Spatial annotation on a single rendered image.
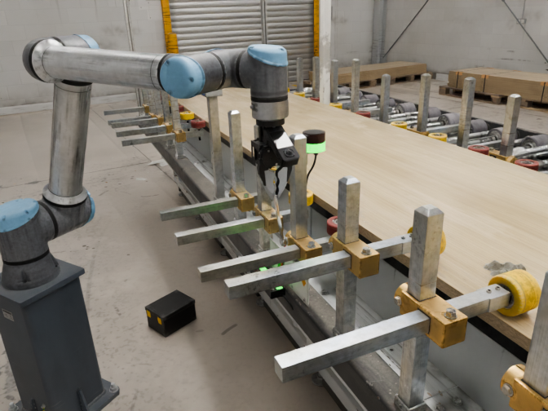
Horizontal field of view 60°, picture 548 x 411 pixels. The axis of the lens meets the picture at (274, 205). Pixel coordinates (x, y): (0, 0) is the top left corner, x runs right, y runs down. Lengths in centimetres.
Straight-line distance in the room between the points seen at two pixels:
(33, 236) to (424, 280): 133
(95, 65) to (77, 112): 39
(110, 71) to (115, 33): 790
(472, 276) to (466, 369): 22
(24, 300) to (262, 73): 111
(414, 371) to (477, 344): 22
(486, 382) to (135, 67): 106
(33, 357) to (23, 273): 31
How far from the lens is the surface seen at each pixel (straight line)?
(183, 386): 218
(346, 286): 113
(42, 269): 184
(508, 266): 117
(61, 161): 175
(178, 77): 108
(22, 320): 186
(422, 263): 86
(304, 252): 126
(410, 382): 101
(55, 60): 141
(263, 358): 225
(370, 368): 116
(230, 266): 122
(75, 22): 904
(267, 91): 112
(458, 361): 124
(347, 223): 105
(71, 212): 185
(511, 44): 954
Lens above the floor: 146
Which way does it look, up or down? 23 degrees down
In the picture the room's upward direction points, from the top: 2 degrees counter-clockwise
